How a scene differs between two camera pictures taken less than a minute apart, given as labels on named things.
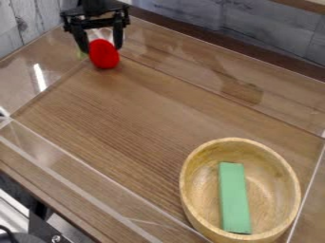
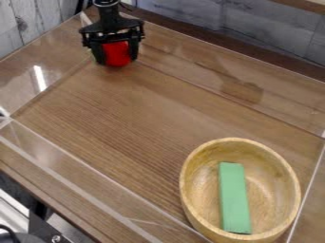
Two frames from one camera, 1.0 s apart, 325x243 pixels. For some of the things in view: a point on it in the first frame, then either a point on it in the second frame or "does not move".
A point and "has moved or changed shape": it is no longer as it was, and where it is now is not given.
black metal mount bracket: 44,230 does not move
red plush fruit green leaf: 102,53 has moved or changed shape
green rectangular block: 236,212 does not move
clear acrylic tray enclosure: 101,136 does not move
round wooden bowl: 240,190 does not move
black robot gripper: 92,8 → 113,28
